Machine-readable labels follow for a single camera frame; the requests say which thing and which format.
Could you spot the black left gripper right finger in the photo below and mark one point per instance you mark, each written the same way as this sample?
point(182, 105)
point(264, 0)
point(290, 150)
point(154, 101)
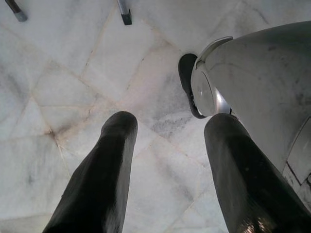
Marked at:
point(243, 179)

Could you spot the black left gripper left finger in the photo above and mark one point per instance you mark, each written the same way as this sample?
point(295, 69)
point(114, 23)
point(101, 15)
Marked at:
point(102, 174)

